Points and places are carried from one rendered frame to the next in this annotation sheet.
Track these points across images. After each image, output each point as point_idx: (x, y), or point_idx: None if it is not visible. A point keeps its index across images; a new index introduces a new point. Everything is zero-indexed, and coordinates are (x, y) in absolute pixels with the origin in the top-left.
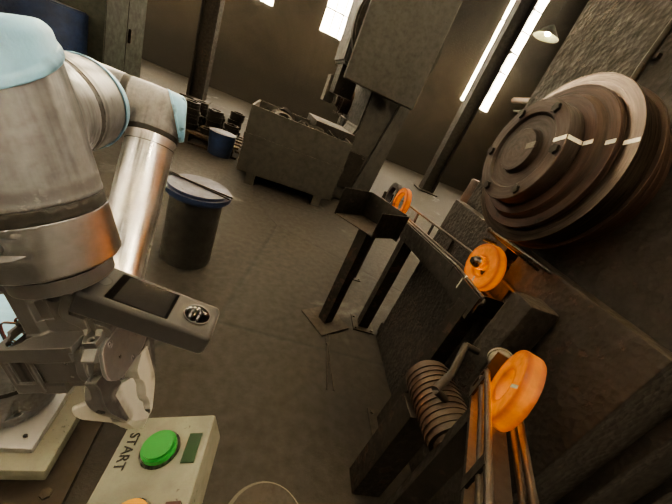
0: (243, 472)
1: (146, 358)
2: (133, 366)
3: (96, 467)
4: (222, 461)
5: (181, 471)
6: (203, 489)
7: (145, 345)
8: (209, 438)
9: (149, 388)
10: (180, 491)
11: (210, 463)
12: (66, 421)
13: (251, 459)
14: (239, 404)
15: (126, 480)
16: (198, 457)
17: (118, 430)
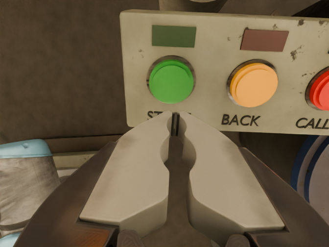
0: (89, 25)
1: (113, 188)
2: (156, 211)
3: (101, 127)
4: (84, 45)
5: (204, 41)
6: (205, 12)
7: (84, 227)
8: (158, 12)
9: (152, 134)
10: (231, 34)
11: (174, 11)
12: (81, 159)
13: (78, 20)
14: (32, 39)
15: (202, 104)
16: (189, 21)
17: (76, 125)
